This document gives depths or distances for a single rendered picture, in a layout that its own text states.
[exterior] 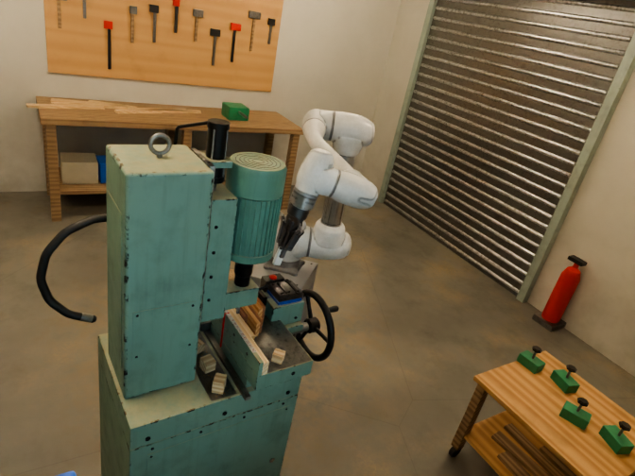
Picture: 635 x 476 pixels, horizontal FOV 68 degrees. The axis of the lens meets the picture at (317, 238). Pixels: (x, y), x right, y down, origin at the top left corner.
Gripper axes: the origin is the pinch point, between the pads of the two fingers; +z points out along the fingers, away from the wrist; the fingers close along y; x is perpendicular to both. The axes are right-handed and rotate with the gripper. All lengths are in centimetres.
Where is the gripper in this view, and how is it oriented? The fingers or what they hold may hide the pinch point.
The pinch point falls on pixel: (279, 256)
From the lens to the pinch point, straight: 173.5
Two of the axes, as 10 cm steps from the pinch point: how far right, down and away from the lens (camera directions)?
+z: -3.9, 8.8, 2.7
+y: 5.4, 4.5, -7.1
